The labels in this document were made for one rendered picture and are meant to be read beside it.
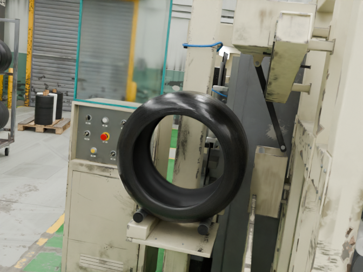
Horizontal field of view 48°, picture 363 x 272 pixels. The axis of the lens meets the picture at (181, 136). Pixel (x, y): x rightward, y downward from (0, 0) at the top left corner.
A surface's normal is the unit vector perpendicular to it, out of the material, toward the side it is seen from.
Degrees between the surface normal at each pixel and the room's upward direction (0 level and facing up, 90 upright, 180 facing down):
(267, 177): 90
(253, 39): 90
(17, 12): 90
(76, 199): 90
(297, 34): 72
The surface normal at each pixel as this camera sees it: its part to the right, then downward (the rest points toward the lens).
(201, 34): -0.20, 0.15
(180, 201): -0.01, -0.72
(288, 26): -0.15, -0.16
